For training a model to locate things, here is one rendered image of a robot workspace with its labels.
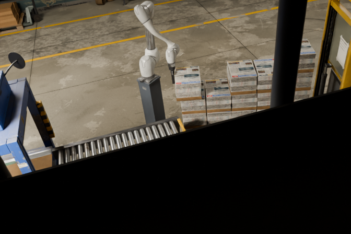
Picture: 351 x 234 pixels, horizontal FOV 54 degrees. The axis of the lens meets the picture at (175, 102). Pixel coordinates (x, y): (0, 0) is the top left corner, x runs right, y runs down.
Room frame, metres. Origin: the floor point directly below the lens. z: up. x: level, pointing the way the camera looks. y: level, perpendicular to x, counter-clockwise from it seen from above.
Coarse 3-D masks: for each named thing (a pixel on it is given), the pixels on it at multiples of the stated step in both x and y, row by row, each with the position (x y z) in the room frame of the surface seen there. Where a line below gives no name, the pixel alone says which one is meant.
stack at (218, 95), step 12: (204, 84) 3.51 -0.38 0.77; (216, 84) 3.39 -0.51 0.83; (204, 96) 3.18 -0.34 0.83; (216, 96) 3.15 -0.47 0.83; (228, 96) 3.13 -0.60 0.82; (240, 96) 3.12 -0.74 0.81; (252, 96) 3.11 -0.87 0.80; (264, 96) 3.09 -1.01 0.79; (192, 108) 3.17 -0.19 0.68; (204, 108) 3.15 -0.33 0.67; (216, 108) 3.14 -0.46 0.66; (228, 108) 3.13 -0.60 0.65; (192, 120) 3.16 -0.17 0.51; (204, 120) 3.15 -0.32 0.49; (216, 120) 3.14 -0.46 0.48
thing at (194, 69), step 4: (176, 68) 3.47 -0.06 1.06; (180, 68) 3.46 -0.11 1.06; (184, 68) 3.45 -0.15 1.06; (188, 68) 3.44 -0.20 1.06; (192, 68) 3.43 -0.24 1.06; (196, 68) 3.42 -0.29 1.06; (176, 72) 3.39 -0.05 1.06; (180, 72) 3.38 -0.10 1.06; (184, 72) 3.37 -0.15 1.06; (188, 72) 3.36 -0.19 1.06; (192, 72) 3.35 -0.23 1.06; (196, 72) 3.34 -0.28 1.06
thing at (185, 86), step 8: (176, 80) 3.21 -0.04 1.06; (184, 80) 3.19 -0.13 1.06; (192, 80) 3.17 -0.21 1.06; (200, 80) 3.16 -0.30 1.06; (176, 88) 3.13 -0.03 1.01; (184, 88) 3.13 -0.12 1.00; (192, 88) 3.12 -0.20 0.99; (200, 88) 3.12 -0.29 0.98; (176, 96) 3.14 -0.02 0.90; (184, 96) 3.13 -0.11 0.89; (192, 96) 3.13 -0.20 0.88
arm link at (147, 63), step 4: (144, 56) 3.46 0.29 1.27; (148, 56) 3.45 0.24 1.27; (140, 60) 3.43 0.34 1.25; (144, 60) 3.40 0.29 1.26; (148, 60) 3.40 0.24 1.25; (152, 60) 3.44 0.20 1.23; (140, 64) 3.41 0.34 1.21; (144, 64) 3.38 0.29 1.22; (148, 64) 3.38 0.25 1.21; (152, 64) 3.41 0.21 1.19; (140, 68) 3.41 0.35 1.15; (144, 68) 3.37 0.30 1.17; (148, 68) 3.37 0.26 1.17; (152, 68) 3.40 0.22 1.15; (144, 72) 3.37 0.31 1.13; (148, 72) 3.37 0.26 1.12; (152, 72) 3.39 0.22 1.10; (144, 76) 3.38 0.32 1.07; (148, 76) 3.37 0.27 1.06
